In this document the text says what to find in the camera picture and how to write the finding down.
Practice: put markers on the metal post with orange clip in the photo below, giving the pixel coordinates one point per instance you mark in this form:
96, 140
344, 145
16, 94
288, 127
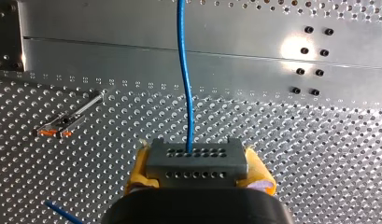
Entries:
63, 123

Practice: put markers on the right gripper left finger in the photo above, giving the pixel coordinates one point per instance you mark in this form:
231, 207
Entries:
138, 178

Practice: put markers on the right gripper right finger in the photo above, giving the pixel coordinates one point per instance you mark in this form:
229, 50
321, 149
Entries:
257, 174

